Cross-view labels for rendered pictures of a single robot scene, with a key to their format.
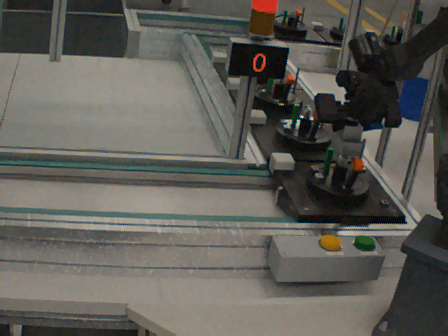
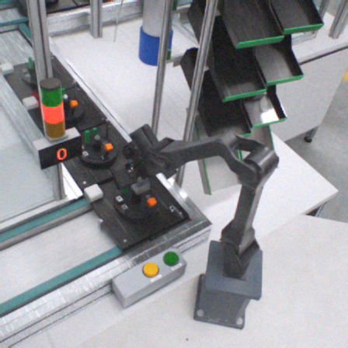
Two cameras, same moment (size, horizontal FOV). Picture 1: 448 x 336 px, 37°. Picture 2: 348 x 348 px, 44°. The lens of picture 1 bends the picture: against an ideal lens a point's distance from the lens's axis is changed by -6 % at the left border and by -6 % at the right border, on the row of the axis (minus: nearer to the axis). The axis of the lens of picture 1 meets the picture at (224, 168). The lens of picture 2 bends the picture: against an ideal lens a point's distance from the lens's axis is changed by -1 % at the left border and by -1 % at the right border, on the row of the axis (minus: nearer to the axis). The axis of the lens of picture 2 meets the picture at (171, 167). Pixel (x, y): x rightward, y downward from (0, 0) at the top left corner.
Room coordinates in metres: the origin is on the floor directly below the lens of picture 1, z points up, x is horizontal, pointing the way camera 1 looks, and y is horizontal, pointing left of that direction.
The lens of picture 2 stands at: (0.55, 0.05, 2.05)
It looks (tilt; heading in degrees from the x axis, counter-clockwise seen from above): 47 degrees down; 334
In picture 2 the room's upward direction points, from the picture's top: 9 degrees clockwise
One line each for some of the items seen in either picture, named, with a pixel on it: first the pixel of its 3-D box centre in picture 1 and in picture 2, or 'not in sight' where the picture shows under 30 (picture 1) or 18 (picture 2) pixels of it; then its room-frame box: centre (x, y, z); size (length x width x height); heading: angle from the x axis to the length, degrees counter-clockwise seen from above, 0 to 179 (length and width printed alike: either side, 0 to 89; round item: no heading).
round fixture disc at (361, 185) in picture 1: (337, 183); (136, 201); (1.35, -0.24, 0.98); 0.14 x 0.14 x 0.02
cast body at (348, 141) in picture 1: (347, 132); (136, 175); (1.36, -0.24, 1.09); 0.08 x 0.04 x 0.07; 15
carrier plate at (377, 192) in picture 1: (335, 191); (136, 205); (1.35, -0.24, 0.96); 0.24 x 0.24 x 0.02; 15
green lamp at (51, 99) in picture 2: not in sight; (51, 93); (1.41, -0.03, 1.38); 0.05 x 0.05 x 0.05
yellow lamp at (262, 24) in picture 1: (262, 21); (54, 124); (1.41, -0.03, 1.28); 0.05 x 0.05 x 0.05
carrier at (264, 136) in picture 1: (305, 122); (96, 144); (1.59, -0.18, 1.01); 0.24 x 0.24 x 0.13; 15
